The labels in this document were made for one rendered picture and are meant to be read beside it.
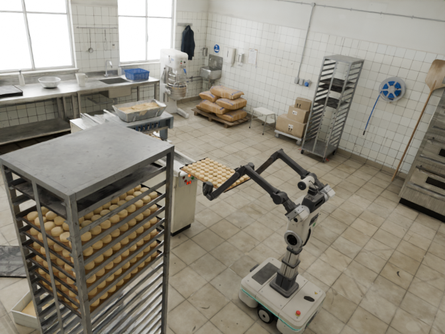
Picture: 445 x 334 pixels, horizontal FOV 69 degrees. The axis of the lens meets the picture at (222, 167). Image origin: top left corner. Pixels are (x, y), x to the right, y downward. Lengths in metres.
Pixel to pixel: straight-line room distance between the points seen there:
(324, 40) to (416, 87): 1.82
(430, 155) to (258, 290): 3.28
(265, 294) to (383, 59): 4.59
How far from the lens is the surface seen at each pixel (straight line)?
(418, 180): 5.50
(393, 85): 6.23
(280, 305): 3.08
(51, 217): 1.81
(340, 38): 6.66
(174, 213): 3.67
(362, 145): 6.71
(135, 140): 1.80
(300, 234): 2.69
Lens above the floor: 2.56
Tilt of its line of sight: 28 degrees down
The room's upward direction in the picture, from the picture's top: 7 degrees clockwise
